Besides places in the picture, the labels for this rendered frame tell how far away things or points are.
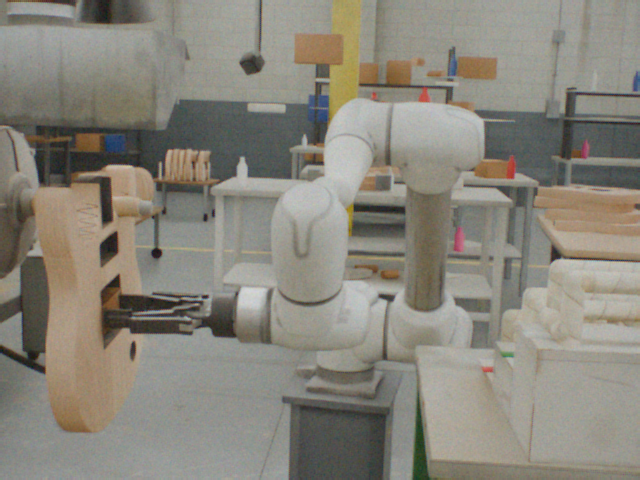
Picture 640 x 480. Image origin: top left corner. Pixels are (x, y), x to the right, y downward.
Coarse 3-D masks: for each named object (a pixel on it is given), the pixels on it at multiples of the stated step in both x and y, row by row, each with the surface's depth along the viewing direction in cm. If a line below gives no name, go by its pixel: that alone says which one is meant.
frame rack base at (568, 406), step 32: (544, 352) 117; (576, 352) 116; (608, 352) 116; (512, 384) 132; (544, 384) 117; (576, 384) 117; (608, 384) 117; (512, 416) 131; (544, 416) 118; (576, 416) 118; (608, 416) 118; (544, 448) 119; (576, 448) 119; (608, 448) 119
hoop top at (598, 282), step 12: (564, 276) 117; (576, 276) 116; (588, 276) 116; (600, 276) 116; (612, 276) 116; (624, 276) 116; (636, 276) 116; (588, 288) 116; (600, 288) 116; (612, 288) 116; (624, 288) 116; (636, 288) 116
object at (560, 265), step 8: (552, 264) 125; (560, 264) 124; (568, 264) 124; (576, 264) 124; (584, 264) 124; (592, 264) 124; (600, 264) 124; (608, 264) 124; (616, 264) 124; (624, 264) 124; (632, 264) 124; (632, 272) 124
